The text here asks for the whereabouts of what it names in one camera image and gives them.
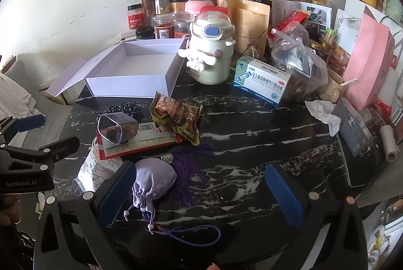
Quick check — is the red label sauce jar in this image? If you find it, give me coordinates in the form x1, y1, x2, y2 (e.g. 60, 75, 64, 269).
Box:
127, 4, 145, 30

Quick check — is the green brown snack packet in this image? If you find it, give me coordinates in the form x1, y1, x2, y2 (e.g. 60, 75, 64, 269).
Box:
150, 92, 202, 146

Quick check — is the pink paper bag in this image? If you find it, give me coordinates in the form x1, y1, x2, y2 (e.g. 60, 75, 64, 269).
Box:
343, 13, 395, 110

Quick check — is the clear plastic bag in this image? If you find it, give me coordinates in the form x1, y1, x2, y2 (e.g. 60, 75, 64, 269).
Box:
271, 22, 328, 99

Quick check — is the tan jar black lid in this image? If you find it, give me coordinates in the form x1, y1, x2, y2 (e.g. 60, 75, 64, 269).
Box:
170, 0, 188, 13

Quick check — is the crumpled white tissue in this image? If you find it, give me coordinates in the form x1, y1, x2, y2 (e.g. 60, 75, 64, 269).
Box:
305, 100, 342, 137

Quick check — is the cream cinnamoroll electric cooker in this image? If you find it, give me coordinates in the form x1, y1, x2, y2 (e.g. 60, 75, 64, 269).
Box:
178, 11, 236, 85

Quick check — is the clear grey plastic cup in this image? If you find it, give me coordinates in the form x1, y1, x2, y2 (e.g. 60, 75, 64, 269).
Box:
97, 112, 139, 145

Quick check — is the white paper bag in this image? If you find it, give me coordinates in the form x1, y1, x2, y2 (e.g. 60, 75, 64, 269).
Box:
334, 9, 361, 55

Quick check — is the red snack bag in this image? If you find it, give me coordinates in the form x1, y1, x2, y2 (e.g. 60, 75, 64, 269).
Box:
273, 10, 311, 31

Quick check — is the black lid nut jar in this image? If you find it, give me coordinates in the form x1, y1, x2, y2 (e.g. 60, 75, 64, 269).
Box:
154, 0, 171, 15

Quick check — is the pink plastic jar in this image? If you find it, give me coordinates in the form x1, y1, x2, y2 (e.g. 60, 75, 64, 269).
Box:
185, 0, 214, 17

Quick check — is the lavender drawstring sachet pouch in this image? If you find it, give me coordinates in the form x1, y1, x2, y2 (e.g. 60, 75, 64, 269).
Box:
129, 142, 221, 248

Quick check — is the orange peel jar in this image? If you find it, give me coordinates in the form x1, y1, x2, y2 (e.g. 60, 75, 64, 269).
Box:
155, 14, 174, 39

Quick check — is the white open gift box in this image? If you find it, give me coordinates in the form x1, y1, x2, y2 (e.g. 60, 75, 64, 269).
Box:
47, 39, 186, 99

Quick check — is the red plastic canister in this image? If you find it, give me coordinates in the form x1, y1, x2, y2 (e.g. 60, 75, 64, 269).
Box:
200, 6, 228, 15

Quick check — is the dark green glass jar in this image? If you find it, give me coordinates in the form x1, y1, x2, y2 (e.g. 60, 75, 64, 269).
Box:
135, 26, 155, 40

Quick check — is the orange label clear jar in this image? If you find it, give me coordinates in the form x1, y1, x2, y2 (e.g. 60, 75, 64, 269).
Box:
173, 12, 194, 39

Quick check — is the brown label tall jar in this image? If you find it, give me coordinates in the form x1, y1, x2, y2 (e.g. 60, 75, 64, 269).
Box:
141, 0, 156, 17

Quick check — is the black polka dot scrunchie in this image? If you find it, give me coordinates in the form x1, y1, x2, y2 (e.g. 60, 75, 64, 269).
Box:
104, 102, 144, 121

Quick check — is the brown kraft paper pouch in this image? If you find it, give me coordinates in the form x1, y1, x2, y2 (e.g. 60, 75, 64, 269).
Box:
226, 0, 271, 59

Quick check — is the blue white medicine box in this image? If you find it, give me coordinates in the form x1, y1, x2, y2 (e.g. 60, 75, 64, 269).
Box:
233, 56, 291, 107

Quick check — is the red white snack bar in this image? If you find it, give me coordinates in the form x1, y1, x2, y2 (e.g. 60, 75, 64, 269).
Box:
96, 123, 183, 160

